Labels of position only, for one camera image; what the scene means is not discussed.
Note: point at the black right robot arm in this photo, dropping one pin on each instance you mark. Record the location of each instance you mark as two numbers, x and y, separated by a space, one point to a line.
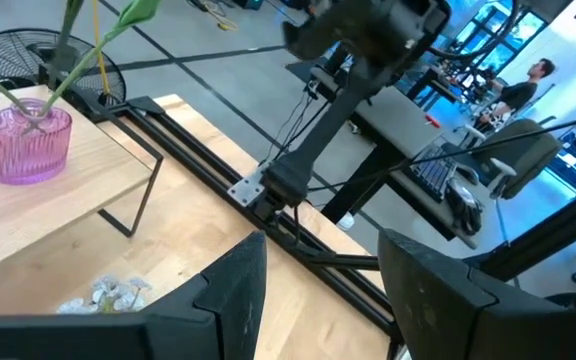
318 135

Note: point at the white grey artificial orchid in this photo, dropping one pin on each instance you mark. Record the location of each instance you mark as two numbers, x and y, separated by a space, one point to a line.
118 297

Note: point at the grey office chair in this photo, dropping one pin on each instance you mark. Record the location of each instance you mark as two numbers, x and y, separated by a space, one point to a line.
523 150

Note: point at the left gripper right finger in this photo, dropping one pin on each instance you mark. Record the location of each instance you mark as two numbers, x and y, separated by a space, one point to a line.
458 320

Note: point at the dark red artificial tulip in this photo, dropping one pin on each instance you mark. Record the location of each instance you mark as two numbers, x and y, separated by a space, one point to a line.
70 15

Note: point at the black aluminium frame rail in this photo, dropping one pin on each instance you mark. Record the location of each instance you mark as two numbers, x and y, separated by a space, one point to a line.
203 162

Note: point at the black frame beam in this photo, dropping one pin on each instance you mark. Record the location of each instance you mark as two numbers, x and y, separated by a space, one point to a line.
558 230

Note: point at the small red object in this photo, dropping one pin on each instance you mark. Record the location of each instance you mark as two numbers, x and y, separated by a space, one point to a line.
433 121

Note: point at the silver metal mounting plate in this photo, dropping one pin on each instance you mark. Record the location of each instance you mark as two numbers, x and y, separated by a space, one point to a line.
245 190

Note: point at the grey desk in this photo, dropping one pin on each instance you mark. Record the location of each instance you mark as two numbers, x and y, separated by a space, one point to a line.
393 115

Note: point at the black headphones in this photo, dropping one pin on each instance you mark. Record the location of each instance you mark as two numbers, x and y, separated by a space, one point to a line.
463 207

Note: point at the person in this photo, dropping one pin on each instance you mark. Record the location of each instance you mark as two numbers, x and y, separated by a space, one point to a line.
515 95

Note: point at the purple ribbed glass vase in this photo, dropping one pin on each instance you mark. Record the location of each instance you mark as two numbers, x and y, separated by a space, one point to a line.
28 150

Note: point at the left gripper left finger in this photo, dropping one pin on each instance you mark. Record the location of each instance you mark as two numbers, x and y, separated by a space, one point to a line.
208 320

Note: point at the small white cup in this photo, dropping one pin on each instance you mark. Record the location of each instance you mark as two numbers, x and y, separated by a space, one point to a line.
346 221

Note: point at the black floor fan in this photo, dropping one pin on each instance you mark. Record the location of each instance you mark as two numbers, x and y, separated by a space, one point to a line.
3 55

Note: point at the wooden shelf with black frame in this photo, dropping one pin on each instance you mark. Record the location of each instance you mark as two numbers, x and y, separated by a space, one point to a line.
43 210

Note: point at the black keyboard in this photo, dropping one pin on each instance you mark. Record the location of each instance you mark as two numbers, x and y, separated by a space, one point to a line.
433 172

